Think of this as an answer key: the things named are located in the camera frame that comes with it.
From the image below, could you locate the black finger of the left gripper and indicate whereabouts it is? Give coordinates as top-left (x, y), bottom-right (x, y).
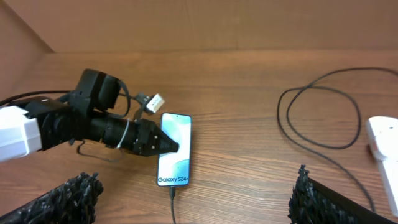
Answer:
top-left (155, 131), bottom-right (179, 154)

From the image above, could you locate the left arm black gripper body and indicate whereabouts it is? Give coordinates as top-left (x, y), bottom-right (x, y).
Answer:
top-left (124, 119), bottom-right (165, 156)

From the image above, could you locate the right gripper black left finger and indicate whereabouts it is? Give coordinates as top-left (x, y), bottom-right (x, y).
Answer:
top-left (1, 172), bottom-right (104, 224)

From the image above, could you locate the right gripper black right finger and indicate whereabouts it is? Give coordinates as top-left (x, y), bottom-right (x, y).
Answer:
top-left (288, 165), bottom-right (397, 224)

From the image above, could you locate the blue Samsung Galaxy smartphone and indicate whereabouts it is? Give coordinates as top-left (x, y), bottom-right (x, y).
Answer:
top-left (156, 113), bottom-right (192, 187)

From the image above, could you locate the black charger cable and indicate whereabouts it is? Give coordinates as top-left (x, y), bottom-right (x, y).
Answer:
top-left (169, 67), bottom-right (398, 224)

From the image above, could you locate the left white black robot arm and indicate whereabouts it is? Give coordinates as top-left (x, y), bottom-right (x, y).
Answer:
top-left (1, 69), bottom-right (179, 161)

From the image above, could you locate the white charger plug adapter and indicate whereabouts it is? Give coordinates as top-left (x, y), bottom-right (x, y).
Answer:
top-left (366, 116), bottom-right (397, 161)

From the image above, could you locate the white power strip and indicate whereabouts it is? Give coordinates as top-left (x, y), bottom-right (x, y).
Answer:
top-left (374, 157), bottom-right (397, 216)

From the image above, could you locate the cardboard back board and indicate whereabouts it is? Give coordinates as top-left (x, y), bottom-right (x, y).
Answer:
top-left (0, 0), bottom-right (398, 94)

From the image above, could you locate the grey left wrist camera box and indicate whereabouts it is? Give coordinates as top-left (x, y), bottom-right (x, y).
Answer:
top-left (136, 93), bottom-right (165, 115)

